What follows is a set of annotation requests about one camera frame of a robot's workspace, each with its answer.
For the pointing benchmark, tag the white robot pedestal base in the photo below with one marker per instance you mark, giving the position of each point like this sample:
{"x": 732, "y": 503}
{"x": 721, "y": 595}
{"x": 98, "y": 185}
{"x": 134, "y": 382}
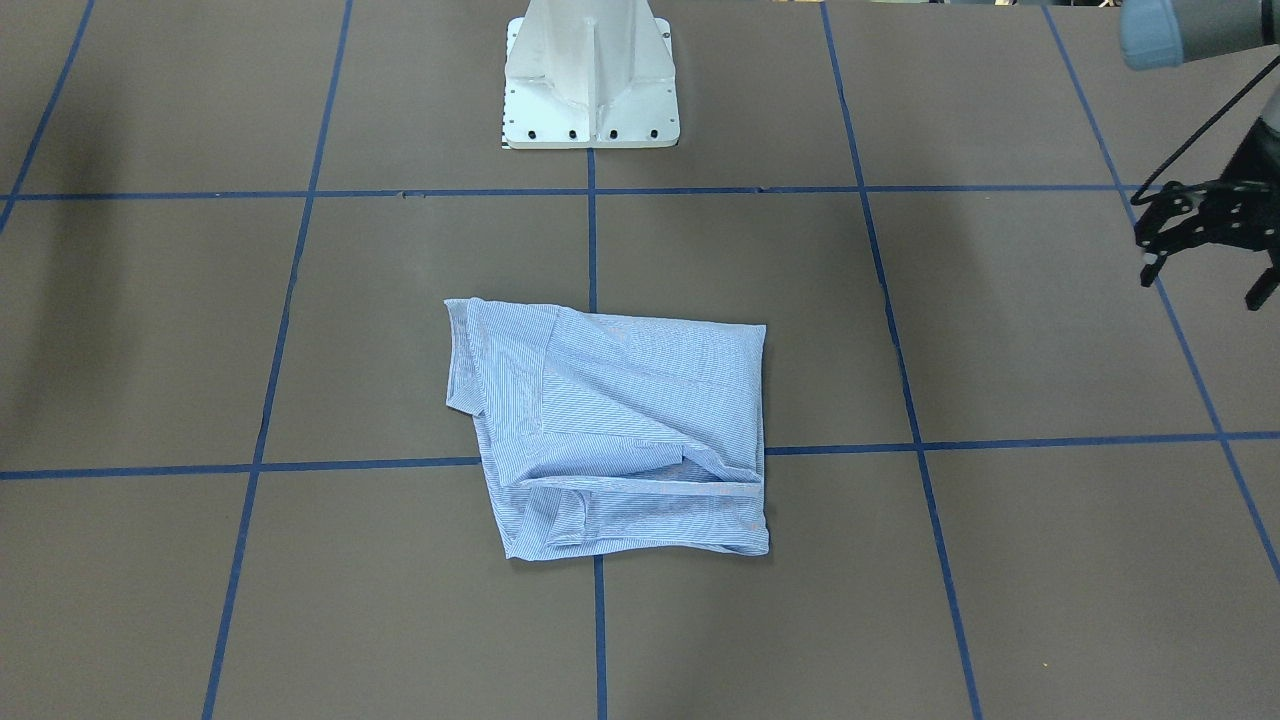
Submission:
{"x": 589, "y": 75}

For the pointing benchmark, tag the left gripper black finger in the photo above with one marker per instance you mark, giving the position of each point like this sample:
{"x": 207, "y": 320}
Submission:
{"x": 1156, "y": 251}
{"x": 1262, "y": 289}

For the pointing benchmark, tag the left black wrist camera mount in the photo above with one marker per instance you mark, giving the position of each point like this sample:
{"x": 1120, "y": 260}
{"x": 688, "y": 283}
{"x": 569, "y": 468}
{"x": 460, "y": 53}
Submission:
{"x": 1197, "y": 211}

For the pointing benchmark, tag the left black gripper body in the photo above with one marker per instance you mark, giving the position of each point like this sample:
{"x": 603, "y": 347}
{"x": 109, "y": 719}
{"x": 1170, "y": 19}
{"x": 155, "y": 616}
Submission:
{"x": 1196, "y": 215}

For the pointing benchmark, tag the blue striped button shirt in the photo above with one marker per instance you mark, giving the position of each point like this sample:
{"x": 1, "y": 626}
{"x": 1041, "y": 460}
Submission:
{"x": 604, "y": 433}

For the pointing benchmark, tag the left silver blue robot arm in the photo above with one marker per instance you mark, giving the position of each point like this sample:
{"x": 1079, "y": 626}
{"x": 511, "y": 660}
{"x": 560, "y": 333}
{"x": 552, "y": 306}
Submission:
{"x": 1167, "y": 34}

